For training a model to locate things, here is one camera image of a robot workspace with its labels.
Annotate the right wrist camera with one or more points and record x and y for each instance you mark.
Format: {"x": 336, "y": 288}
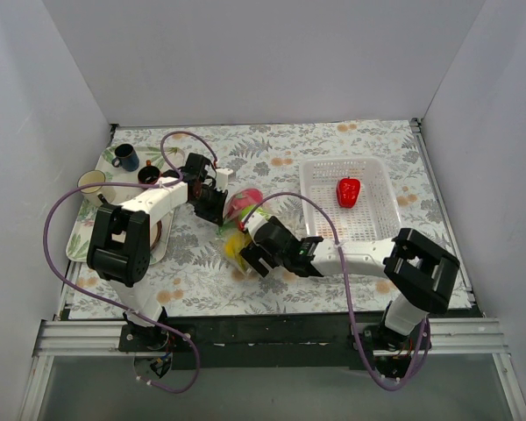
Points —
{"x": 254, "y": 222}

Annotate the aluminium frame rail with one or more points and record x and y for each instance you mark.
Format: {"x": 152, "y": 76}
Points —
{"x": 65, "y": 338}

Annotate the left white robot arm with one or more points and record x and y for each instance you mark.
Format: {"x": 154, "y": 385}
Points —
{"x": 119, "y": 249}

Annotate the white plastic basket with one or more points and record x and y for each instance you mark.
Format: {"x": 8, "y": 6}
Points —
{"x": 375, "y": 216}

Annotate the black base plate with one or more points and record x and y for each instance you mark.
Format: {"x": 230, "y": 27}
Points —
{"x": 286, "y": 340}

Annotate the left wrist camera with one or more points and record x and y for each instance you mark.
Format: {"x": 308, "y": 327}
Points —
{"x": 222, "y": 177}

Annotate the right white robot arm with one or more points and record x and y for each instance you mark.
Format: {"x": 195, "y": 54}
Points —
{"x": 423, "y": 272}

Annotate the pink fake fruit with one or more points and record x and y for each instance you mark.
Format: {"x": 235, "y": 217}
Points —
{"x": 241, "y": 200}

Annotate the red rimmed cream plate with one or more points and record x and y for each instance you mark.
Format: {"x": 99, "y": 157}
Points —
{"x": 155, "y": 235}

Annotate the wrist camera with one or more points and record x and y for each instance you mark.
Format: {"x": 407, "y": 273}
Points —
{"x": 222, "y": 177}
{"x": 254, "y": 222}

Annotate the red fake bell pepper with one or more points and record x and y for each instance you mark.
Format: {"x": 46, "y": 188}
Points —
{"x": 347, "y": 192}

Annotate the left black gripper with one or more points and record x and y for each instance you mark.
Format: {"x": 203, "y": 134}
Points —
{"x": 213, "y": 206}

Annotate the clear zip top bag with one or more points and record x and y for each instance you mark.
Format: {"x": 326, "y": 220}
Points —
{"x": 230, "y": 226}

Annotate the green fake apple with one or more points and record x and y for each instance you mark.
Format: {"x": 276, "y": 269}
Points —
{"x": 252, "y": 210}

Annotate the dark blue mug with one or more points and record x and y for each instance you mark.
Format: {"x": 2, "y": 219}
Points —
{"x": 125, "y": 157}

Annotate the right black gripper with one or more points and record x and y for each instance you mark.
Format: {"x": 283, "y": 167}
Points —
{"x": 258, "y": 253}

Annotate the yellow fake banana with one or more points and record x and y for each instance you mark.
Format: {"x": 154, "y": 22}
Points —
{"x": 233, "y": 246}

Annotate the cream mug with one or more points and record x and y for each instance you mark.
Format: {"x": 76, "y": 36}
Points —
{"x": 96, "y": 191}

